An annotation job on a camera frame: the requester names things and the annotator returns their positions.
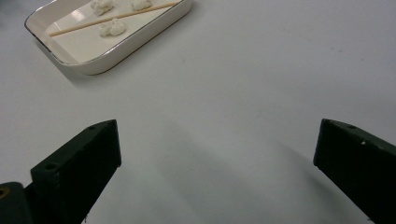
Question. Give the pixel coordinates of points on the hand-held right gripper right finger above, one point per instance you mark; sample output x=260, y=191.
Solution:
x=358, y=168

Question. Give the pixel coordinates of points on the white fluffy lump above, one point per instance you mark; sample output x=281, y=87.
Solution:
x=140, y=3
x=112, y=28
x=101, y=6

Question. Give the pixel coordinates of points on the white rectangular tray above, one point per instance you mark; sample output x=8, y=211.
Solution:
x=106, y=60

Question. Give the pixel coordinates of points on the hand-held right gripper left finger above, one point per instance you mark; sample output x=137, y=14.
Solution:
x=77, y=168

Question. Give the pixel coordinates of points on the thin wooden skewer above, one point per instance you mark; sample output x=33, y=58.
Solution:
x=93, y=23

